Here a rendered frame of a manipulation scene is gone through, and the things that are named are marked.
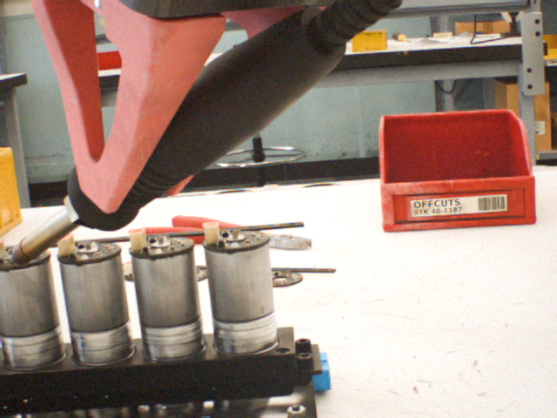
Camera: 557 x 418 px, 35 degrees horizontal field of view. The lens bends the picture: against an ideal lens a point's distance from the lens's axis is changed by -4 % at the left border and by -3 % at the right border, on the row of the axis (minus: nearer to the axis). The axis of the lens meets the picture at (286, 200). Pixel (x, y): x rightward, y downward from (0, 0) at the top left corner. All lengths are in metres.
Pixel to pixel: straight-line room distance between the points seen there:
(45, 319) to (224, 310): 0.07
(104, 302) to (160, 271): 0.03
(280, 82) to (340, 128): 4.50
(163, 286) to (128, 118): 0.12
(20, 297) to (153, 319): 0.05
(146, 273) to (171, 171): 0.10
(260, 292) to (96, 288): 0.06
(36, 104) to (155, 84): 4.72
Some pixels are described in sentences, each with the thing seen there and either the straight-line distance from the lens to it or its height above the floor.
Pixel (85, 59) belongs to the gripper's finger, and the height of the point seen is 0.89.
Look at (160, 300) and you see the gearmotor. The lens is 0.33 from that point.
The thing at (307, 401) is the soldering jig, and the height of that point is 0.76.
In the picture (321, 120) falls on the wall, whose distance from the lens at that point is 4.70.
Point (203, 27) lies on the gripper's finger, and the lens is 0.20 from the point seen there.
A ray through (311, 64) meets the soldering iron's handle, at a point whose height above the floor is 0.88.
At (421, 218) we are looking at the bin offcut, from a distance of 0.58.
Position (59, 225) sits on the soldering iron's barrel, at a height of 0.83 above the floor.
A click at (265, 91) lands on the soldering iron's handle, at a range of 0.21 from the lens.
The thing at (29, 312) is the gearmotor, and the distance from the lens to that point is 0.35.
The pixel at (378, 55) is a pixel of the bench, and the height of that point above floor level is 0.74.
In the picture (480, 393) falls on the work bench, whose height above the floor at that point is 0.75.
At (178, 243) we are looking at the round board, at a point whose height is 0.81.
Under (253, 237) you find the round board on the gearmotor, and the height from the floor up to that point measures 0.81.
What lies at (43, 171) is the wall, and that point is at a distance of 4.97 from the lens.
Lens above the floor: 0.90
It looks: 12 degrees down
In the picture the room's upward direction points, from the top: 5 degrees counter-clockwise
